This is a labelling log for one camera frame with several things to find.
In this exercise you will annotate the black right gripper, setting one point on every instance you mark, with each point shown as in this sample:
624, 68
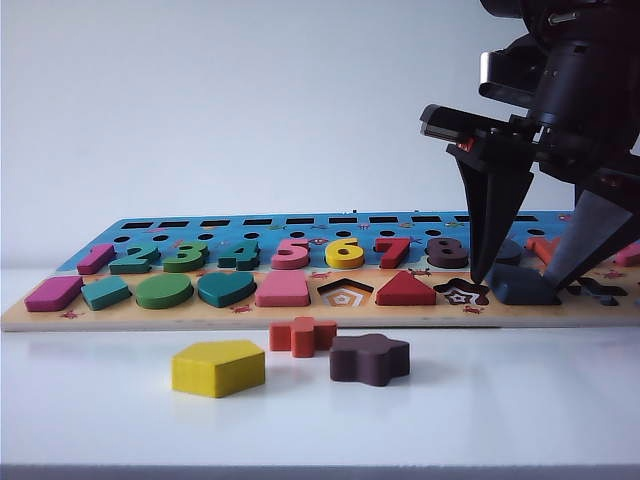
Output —
580, 100

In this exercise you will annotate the navy square block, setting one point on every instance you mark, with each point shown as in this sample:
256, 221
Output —
520, 291

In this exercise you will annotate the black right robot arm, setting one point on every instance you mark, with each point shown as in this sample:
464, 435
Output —
595, 15

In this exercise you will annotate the orange number ten piece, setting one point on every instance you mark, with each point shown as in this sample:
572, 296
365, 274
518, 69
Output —
544, 247

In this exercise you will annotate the navy number nine piece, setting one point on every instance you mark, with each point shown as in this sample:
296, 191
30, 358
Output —
510, 251

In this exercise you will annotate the maroon number eight piece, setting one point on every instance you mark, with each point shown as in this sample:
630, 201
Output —
457, 258

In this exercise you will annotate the pink symbol piece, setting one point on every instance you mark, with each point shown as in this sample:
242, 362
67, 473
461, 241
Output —
629, 257

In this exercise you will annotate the red number seven piece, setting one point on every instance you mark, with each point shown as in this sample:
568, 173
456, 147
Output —
395, 257

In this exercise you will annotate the red triangle block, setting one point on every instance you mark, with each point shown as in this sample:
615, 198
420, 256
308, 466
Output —
404, 295

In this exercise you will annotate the yellow number six piece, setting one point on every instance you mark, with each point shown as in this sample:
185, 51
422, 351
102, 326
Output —
336, 257

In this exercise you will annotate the maroon flower block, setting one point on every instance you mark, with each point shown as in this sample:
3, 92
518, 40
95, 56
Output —
367, 365

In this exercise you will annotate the pink number five piece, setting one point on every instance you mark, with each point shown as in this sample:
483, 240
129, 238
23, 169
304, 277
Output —
289, 261

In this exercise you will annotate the orange cross block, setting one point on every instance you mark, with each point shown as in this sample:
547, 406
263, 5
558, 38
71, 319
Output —
300, 340

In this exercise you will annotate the pink trapezoid block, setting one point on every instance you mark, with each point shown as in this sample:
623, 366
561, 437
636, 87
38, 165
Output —
281, 292

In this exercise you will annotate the teal number four piece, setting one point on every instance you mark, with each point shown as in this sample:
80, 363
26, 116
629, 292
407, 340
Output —
246, 255

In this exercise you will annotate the teal heart block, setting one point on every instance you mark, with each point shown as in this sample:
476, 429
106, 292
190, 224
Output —
223, 290

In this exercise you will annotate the green number three piece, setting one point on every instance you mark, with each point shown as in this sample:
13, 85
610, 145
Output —
195, 260

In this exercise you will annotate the yellow pentagon block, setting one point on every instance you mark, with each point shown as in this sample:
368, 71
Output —
215, 370

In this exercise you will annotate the green circle block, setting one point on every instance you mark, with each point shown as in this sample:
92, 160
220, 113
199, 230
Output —
162, 292

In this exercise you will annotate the colourful wooden puzzle board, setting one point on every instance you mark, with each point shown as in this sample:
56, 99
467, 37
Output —
150, 316

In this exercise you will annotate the teal number two piece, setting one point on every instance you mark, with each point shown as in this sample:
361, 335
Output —
137, 255

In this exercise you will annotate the teal rectangle block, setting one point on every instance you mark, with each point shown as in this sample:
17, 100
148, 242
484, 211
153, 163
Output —
105, 292

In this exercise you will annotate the magenta number one piece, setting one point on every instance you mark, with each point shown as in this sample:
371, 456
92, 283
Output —
97, 260

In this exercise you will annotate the magenta parallelogram block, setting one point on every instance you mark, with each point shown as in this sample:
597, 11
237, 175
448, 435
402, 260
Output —
52, 295

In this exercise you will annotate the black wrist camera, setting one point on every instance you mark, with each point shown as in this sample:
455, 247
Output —
510, 75

